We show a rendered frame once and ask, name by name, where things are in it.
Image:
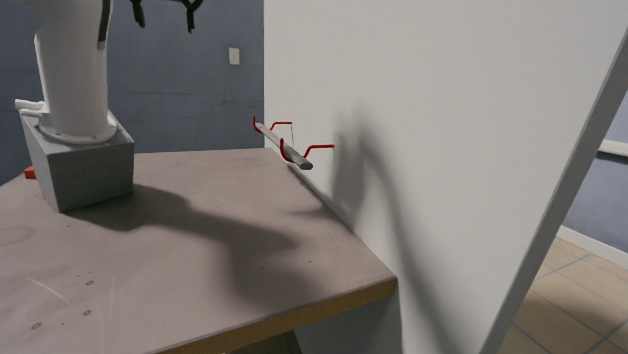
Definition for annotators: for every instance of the red flat square block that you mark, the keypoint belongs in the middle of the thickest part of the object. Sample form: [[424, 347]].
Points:
[[29, 173]]

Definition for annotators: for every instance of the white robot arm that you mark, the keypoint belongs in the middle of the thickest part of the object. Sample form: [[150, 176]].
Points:
[[71, 49]]

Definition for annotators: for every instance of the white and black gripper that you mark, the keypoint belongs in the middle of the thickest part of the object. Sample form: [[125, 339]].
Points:
[[191, 8]]

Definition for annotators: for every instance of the grey long bar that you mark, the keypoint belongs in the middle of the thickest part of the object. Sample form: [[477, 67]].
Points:
[[298, 159]]

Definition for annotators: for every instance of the white wall panel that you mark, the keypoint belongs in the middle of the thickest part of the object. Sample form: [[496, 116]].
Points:
[[462, 132]]

